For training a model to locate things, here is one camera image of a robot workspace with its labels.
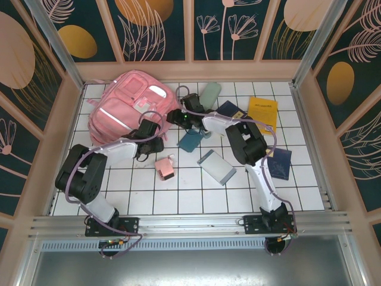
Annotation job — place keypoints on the pink pencil sharpener box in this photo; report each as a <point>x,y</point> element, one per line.
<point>165,169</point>

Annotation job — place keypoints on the teal notebook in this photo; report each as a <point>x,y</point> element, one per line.
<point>190,141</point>

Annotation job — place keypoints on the mint green pencil case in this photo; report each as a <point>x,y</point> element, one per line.
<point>210,92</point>

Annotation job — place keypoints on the navy blue book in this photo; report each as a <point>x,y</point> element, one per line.
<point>279,164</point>
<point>230,110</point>

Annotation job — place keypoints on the pink backpack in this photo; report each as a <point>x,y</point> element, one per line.
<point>119,113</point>

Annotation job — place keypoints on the grey blue notebook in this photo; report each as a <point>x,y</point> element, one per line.
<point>217,167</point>

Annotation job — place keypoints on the yellow book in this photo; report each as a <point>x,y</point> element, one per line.
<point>263,113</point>

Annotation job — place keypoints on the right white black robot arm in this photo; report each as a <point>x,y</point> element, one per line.
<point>259,178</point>

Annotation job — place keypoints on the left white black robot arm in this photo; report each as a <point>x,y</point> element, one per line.
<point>119,150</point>

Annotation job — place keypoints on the slotted metal strip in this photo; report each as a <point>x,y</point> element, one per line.
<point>193,245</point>

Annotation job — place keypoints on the small circuit board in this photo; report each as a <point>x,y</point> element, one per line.
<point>286,237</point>
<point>113,242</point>

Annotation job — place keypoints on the grey metal panel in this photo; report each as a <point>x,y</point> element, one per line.
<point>190,268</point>

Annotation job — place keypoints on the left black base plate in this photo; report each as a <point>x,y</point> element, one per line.
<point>131,223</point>

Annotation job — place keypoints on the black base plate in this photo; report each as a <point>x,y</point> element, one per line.
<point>253,223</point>
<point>131,223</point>

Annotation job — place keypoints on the aluminium front rail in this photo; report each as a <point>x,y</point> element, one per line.
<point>193,226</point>

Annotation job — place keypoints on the aluminium side rail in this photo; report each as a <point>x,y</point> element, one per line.
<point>63,155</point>
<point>309,143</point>

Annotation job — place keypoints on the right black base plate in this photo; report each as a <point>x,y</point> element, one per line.
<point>253,223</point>

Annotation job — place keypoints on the aluminium frame post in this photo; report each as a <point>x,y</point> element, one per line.
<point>321,38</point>
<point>53,38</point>

